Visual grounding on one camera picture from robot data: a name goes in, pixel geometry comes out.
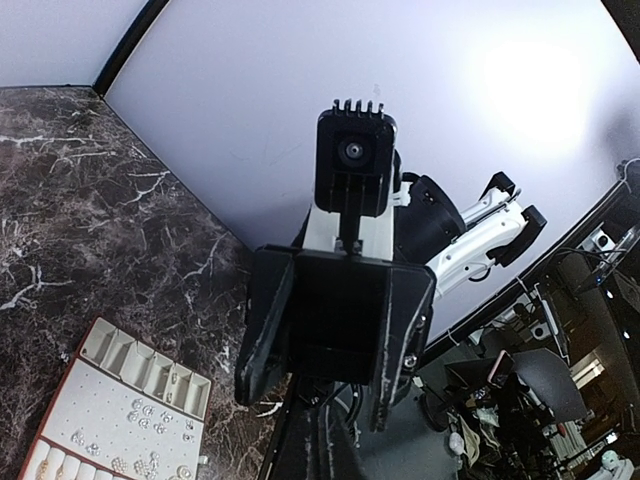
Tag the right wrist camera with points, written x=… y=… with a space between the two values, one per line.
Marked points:
x=355 y=166

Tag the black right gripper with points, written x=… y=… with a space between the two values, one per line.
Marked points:
x=346 y=318

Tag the right black frame post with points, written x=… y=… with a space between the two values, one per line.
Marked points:
x=134 y=34

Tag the red jewelry tray insert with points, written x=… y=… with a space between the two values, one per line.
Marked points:
x=122 y=411

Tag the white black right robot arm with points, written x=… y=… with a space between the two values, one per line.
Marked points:
x=422 y=226

